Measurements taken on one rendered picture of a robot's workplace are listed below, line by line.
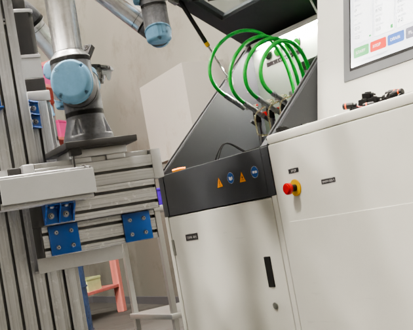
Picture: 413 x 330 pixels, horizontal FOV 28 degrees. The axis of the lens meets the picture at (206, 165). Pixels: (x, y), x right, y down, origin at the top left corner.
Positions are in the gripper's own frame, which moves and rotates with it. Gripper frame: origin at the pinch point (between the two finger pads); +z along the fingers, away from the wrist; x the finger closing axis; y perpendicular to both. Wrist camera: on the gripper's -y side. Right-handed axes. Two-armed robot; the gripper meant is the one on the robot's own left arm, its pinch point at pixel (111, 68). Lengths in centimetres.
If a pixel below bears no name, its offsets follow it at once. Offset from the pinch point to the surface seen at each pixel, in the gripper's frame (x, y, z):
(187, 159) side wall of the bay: 40, 41, -3
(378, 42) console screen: 132, 8, -19
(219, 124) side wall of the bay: 44, 27, 15
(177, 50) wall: -221, -56, 321
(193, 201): 56, 56, -20
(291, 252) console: 106, 71, -36
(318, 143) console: 122, 38, -43
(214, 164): 71, 43, -26
